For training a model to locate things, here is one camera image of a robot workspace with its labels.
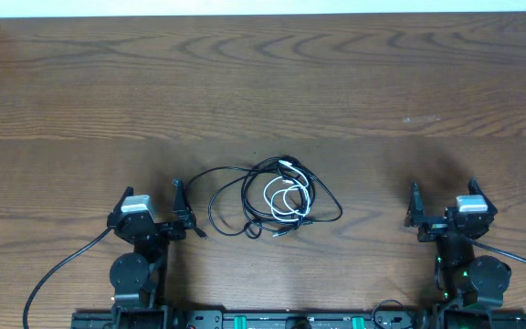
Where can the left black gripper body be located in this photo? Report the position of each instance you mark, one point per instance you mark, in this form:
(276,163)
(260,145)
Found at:
(170,234)

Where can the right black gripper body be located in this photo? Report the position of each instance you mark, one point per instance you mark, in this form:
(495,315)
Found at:
(434,229)

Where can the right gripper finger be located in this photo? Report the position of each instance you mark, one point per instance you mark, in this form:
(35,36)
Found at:
(474,189)
(415,214)

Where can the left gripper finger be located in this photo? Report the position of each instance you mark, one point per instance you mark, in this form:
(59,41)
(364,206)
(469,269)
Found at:
(182,208)
(127,192)

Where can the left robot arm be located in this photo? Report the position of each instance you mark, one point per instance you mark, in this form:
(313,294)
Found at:
(136,276)

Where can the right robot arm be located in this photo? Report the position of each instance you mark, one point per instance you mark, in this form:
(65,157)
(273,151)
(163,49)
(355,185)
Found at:
(473,286)

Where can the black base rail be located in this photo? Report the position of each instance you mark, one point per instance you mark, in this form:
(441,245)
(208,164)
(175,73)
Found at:
(379,318)

